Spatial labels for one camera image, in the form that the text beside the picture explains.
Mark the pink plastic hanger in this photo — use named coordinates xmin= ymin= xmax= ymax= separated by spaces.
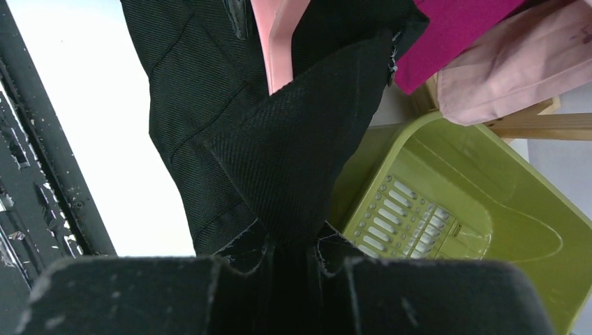
xmin=251 ymin=0 xmax=310 ymax=95

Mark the wooden clothes rack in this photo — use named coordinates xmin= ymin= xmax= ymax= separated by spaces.
xmin=410 ymin=75 xmax=591 ymax=143

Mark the magenta pleated skirt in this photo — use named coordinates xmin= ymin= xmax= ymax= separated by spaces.
xmin=394 ymin=0 xmax=523 ymax=94

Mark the light pink skirt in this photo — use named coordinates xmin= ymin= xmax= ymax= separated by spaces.
xmin=437 ymin=1 xmax=591 ymax=126

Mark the olive green plastic basket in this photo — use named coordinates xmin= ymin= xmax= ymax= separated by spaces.
xmin=329 ymin=112 xmax=591 ymax=334

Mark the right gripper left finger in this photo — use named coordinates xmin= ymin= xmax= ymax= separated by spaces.
xmin=15 ymin=231 xmax=273 ymax=334

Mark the black pleated skirt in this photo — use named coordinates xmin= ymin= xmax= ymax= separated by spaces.
xmin=120 ymin=0 xmax=430 ymax=260

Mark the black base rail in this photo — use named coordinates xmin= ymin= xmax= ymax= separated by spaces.
xmin=1 ymin=1 xmax=115 ymax=334

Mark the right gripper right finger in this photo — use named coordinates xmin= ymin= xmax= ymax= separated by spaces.
xmin=314 ymin=221 xmax=556 ymax=335

